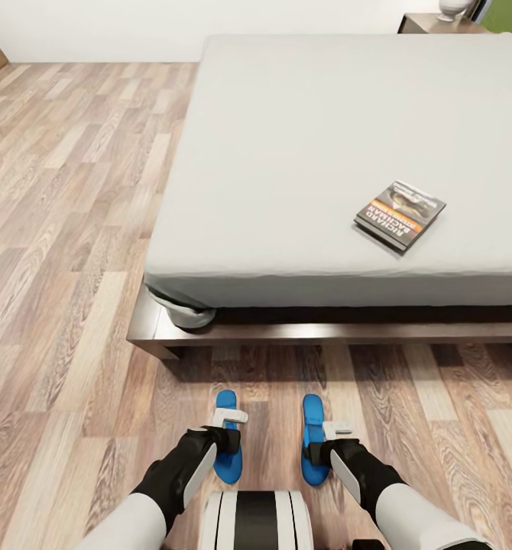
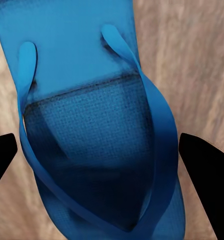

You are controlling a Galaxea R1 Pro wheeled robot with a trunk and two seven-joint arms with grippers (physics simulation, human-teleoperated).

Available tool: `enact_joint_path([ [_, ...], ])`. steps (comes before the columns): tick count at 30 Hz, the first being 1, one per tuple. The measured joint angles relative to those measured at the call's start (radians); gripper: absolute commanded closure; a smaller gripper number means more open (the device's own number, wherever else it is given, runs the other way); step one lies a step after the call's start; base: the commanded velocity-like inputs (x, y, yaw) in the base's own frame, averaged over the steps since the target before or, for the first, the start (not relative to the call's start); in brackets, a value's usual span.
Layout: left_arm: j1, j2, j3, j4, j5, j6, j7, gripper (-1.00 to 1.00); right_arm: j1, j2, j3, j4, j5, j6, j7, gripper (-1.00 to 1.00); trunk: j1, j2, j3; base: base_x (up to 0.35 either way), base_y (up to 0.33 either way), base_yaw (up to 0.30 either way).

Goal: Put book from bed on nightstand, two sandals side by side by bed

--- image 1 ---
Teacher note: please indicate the sandal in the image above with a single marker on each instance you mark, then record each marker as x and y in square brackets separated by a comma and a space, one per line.
[228, 467]
[313, 419]

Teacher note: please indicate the hardback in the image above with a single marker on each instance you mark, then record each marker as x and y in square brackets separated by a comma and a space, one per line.
[400, 214]

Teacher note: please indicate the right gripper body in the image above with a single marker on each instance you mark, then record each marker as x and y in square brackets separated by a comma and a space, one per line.
[318, 451]

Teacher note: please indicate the nightstand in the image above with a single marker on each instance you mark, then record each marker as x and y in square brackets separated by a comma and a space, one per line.
[429, 23]

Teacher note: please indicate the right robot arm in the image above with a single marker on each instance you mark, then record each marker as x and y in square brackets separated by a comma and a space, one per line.
[406, 519]

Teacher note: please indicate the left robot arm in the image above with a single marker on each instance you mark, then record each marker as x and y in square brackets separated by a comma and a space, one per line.
[144, 519]

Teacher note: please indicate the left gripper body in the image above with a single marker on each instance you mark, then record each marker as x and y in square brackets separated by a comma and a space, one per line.
[230, 440]

